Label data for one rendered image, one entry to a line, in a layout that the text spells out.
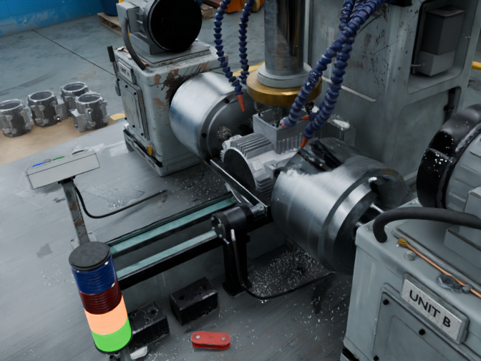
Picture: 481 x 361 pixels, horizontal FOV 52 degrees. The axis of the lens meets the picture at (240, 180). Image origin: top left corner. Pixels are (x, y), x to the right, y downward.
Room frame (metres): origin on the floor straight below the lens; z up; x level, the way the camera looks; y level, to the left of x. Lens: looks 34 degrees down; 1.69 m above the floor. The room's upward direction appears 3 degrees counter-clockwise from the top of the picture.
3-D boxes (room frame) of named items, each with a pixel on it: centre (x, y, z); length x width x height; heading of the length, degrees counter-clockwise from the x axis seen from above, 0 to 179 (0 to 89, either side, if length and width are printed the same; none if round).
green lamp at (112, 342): (0.54, 0.23, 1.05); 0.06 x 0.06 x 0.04
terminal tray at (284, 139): (1.09, -0.12, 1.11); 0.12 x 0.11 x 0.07; 121
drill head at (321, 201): (0.83, -0.23, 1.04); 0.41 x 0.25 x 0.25; 31
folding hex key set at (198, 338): (0.69, 0.08, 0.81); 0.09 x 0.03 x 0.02; 82
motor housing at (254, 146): (1.07, -0.08, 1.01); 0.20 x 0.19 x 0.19; 121
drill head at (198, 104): (1.34, 0.08, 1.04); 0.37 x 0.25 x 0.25; 31
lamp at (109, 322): (0.54, 0.23, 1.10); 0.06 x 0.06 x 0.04
